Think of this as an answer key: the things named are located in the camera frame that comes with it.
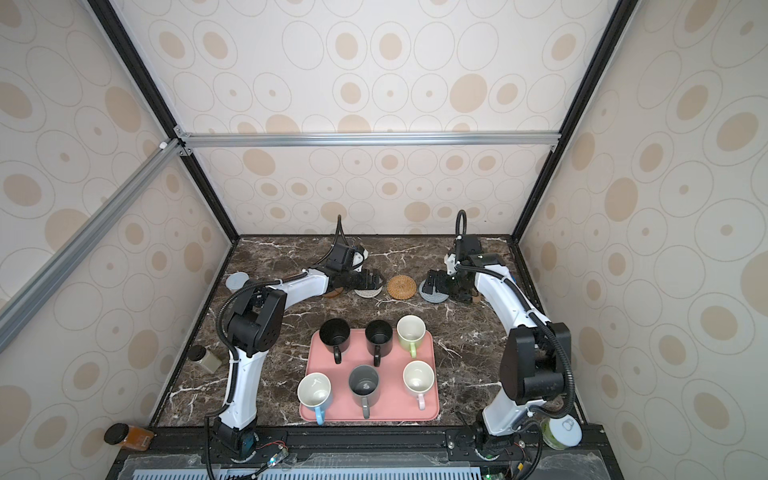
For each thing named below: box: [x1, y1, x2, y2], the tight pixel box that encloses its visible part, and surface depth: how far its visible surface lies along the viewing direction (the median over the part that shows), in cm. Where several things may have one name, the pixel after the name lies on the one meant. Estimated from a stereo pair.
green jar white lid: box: [540, 414, 583, 450], surface depth 73 cm
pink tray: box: [300, 329, 439, 421], surface depth 84 cm
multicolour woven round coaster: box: [354, 286, 383, 298], surface depth 105 cm
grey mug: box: [348, 364, 381, 419], surface depth 77 cm
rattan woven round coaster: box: [387, 275, 417, 300], surface depth 107 cm
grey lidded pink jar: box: [226, 272, 250, 294], surface depth 102 cm
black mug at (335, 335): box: [319, 318, 351, 365], surface depth 86 cm
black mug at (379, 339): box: [365, 319, 393, 367], surface depth 86 cm
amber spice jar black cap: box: [104, 423, 155, 451], surface depth 70 cm
